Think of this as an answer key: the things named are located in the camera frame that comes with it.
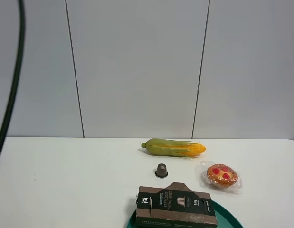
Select wrapped fruit tart pastry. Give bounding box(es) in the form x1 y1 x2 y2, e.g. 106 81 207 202
199 161 243 193

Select brown coffee capsule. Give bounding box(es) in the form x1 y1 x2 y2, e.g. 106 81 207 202
155 163 168 178

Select corn cob with husk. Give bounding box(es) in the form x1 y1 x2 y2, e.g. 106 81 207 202
141 138 206 158

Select teal round plate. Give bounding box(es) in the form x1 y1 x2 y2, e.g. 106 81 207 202
125 200 244 228

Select brown espresso capsule box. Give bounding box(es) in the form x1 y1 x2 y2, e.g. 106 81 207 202
135 182 218 228

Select black cable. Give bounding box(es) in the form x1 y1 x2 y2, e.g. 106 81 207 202
0 0 26 171

